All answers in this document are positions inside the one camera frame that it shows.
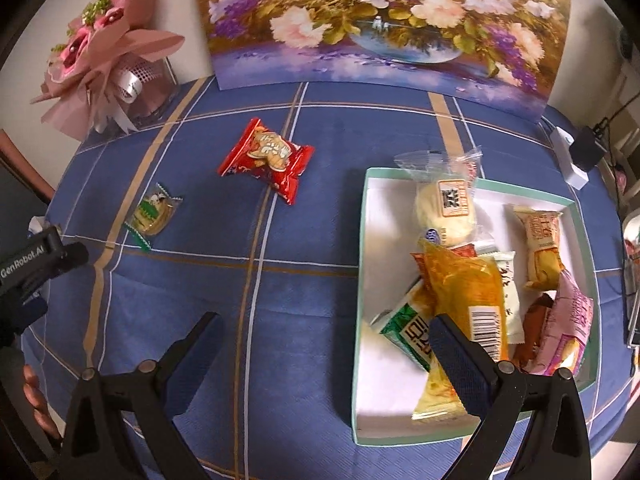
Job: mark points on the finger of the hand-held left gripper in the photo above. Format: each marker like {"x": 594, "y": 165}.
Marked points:
{"x": 75, "y": 256}

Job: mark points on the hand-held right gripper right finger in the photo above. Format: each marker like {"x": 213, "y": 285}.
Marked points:
{"x": 460, "y": 365}

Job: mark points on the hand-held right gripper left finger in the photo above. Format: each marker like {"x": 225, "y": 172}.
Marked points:
{"x": 200, "y": 355}

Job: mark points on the green white snack packet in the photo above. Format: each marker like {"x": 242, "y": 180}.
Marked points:
{"x": 407, "y": 330}

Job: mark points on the orange yellow snack packet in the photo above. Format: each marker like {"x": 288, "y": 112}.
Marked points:
{"x": 465, "y": 285}

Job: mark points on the white packet with black calligraphy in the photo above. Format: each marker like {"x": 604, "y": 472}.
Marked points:
{"x": 510, "y": 300}

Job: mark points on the dark red milk biscuit packet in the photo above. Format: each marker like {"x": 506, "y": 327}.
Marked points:
{"x": 532, "y": 325}

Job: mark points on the white box with teal rim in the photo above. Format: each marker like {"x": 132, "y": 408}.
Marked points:
{"x": 385, "y": 410}

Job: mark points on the pink snack packet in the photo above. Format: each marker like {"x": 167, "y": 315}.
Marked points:
{"x": 565, "y": 330}

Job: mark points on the red gold-patterned packet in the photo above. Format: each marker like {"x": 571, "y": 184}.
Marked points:
{"x": 467, "y": 250}

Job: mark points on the white bun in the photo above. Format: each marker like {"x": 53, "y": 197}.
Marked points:
{"x": 445, "y": 210}

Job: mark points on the person's left hand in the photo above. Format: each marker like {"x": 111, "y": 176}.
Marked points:
{"x": 37, "y": 395}

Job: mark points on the crumpled white blue wrapper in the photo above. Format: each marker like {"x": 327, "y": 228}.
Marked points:
{"x": 37, "y": 222}

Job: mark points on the small green cookie packet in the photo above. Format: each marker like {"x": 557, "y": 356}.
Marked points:
{"x": 152, "y": 215}

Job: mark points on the blue plaid tablecloth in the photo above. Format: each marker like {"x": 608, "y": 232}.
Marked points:
{"x": 300, "y": 310}

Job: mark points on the red cookie packet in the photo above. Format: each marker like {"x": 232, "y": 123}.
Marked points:
{"x": 265, "y": 160}

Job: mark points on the pink wrapped flower bouquet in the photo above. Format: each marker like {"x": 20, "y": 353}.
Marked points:
{"x": 100, "y": 50}

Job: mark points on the white power strip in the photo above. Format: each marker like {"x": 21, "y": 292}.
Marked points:
{"x": 570, "y": 165}

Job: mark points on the black charger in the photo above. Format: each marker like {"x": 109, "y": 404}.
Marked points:
{"x": 589, "y": 152}

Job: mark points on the flower painting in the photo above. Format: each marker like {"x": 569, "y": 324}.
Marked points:
{"x": 375, "y": 20}

